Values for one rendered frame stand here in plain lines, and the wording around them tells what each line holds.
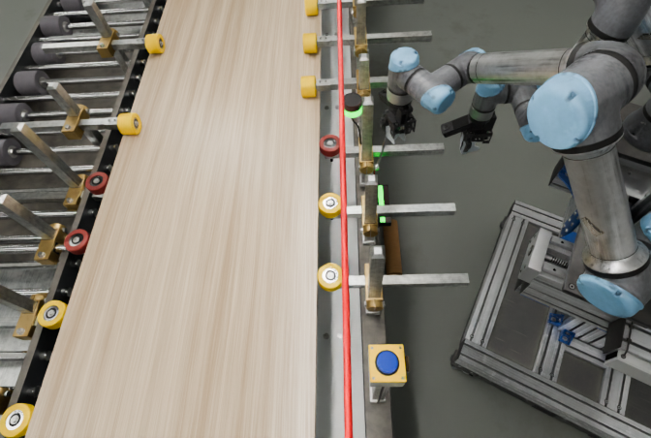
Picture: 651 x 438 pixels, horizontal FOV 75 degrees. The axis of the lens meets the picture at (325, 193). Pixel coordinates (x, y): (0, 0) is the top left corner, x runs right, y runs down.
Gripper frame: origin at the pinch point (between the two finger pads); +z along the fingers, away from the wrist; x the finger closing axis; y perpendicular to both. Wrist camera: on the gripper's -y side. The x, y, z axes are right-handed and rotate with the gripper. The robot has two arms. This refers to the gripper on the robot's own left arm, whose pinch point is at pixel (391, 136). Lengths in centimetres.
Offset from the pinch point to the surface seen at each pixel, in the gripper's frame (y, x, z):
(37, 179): -57, -133, 29
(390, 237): -5, 8, 93
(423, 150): -0.3, 13.7, 14.9
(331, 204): 11.3, -25.8, 10.0
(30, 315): 10, -127, 17
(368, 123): -3.2, -7.1, -6.2
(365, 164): -1.9, -8.4, 13.6
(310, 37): -62, -8, 3
